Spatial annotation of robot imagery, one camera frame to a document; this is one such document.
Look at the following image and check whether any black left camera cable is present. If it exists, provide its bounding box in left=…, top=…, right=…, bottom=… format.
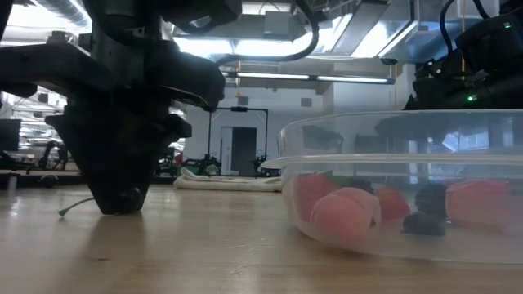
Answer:
left=214, top=0, right=320, bottom=66

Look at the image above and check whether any dark door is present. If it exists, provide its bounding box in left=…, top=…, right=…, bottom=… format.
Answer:
left=230, top=126, right=258, bottom=176

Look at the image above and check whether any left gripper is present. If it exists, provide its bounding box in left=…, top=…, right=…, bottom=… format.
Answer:
left=44, top=24, right=193, bottom=216

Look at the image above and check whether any black camera frame stand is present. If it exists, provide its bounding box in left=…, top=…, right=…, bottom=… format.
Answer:
left=208, top=106, right=270, bottom=177

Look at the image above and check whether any clear plastic container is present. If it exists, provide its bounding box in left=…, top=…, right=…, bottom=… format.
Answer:
left=261, top=109, right=523, bottom=265

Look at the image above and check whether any large dark blackberry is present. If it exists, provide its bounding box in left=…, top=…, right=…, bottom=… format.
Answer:
left=414, top=182, right=449, bottom=220

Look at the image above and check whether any orange pink peach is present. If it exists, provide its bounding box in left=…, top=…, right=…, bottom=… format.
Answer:
left=445, top=179, right=512, bottom=228

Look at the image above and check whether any black table frame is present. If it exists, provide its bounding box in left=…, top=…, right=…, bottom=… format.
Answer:
left=0, top=171, right=89, bottom=189

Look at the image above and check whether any grey ceiling air unit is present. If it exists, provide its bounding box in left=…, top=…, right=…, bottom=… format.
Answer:
left=263, top=11, right=292, bottom=36

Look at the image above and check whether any black monitor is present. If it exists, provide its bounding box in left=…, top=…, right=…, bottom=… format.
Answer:
left=0, top=118, right=22, bottom=152

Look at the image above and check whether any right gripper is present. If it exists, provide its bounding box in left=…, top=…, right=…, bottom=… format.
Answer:
left=374, top=52, right=523, bottom=140

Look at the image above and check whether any folded white plaid cloth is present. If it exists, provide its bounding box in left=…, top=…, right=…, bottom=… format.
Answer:
left=173, top=167, right=283, bottom=193

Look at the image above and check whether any ceiling light tube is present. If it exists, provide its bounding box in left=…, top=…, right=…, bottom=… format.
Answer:
left=316, top=74, right=396, bottom=85
left=228, top=71, right=311, bottom=81

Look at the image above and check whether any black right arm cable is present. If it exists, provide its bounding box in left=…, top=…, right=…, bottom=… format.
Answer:
left=439, top=0, right=491, bottom=58

